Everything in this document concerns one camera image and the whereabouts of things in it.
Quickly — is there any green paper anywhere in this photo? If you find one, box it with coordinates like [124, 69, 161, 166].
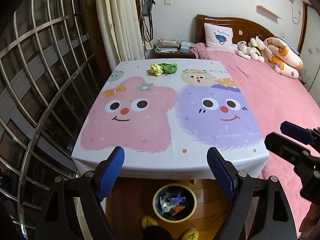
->
[159, 63, 178, 74]

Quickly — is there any yellow paper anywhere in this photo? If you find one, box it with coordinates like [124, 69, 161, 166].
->
[150, 63, 164, 76]

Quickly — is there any dark trash bin yellow rim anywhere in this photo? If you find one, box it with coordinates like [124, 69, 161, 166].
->
[152, 183, 197, 223]

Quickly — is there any person right hand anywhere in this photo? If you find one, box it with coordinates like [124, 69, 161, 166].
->
[299, 203, 320, 232]

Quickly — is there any pink bed blanket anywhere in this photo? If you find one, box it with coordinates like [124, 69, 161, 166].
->
[191, 43, 319, 233]

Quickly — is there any left yellow slipper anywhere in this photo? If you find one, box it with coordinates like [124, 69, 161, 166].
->
[142, 216, 158, 229]

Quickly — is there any rolled bear print quilt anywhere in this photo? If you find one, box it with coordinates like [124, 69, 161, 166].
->
[263, 37, 303, 79]

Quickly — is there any cartoon printed tablecloth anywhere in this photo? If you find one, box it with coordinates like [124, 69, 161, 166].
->
[72, 59, 269, 180]

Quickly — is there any white plush toy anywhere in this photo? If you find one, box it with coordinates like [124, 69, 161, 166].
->
[237, 36, 265, 63]

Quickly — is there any wooden headboard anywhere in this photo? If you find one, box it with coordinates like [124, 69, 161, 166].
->
[195, 14, 274, 43]

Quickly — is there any metal window grille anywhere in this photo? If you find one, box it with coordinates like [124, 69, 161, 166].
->
[1, 0, 99, 237]

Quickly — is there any wooden nightstand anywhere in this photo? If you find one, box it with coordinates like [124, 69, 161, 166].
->
[153, 51, 196, 59]

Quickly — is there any pink cartoon pillow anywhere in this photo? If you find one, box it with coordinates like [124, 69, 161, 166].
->
[204, 23, 234, 54]

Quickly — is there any stack of books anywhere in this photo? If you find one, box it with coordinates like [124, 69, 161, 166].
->
[155, 39, 181, 54]

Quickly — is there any light blue tissue box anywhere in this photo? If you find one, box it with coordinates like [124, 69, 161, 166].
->
[180, 42, 191, 54]

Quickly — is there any cream curtain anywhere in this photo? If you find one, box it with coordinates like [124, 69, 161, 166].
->
[95, 0, 145, 70]

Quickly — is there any hanging grey bag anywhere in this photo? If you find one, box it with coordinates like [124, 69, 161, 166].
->
[139, 0, 156, 50]

